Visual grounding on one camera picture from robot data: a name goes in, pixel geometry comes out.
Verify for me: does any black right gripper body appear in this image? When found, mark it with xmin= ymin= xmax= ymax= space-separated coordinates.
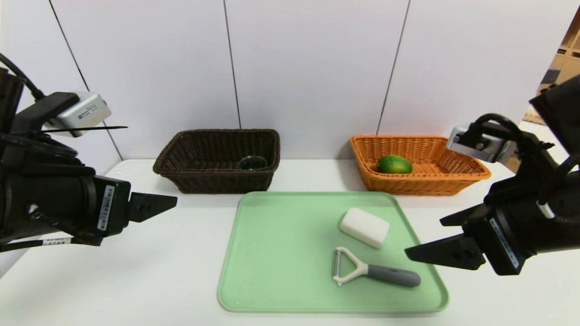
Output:
xmin=463 ymin=200 xmax=558 ymax=277

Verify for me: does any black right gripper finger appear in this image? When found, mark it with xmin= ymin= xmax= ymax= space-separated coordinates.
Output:
xmin=405 ymin=232 xmax=486 ymax=271
xmin=440 ymin=203 xmax=491 ymax=227

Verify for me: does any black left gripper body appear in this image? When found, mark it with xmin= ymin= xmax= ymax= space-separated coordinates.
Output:
xmin=12 ymin=173 xmax=131 ymax=245

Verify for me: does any white peeler with gray handle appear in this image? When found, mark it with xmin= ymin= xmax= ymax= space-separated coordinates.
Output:
xmin=333 ymin=247 xmax=422 ymax=288

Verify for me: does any green lime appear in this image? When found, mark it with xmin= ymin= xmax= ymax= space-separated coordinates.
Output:
xmin=376 ymin=154 xmax=414 ymax=175

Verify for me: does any white soap bar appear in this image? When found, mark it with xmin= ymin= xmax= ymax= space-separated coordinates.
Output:
xmin=340 ymin=207 xmax=390 ymax=249

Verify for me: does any glass cup with black handle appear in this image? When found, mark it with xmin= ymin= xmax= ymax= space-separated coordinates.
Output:
xmin=239 ymin=155 xmax=269 ymax=171

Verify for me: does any orange wicker basket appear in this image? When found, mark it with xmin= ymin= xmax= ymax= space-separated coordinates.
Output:
xmin=350 ymin=134 xmax=492 ymax=196

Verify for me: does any dark brown wicker basket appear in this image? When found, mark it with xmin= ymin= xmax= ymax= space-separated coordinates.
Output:
xmin=152 ymin=129 xmax=280 ymax=194

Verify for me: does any thin black zip tie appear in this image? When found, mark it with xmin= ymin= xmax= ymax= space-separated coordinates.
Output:
xmin=41 ymin=126 xmax=128 ymax=134

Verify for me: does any light green plastic tray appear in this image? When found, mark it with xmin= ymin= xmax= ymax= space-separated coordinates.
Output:
xmin=217 ymin=191 xmax=450 ymax=314

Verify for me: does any light wooden shelf unit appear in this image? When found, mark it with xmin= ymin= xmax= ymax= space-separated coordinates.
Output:
xmin=537 ymin=9 xmax=580 ymax=91

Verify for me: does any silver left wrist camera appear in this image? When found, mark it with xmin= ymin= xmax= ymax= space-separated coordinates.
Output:
xmin=14 ymin=92 xmax=112 ymax=138

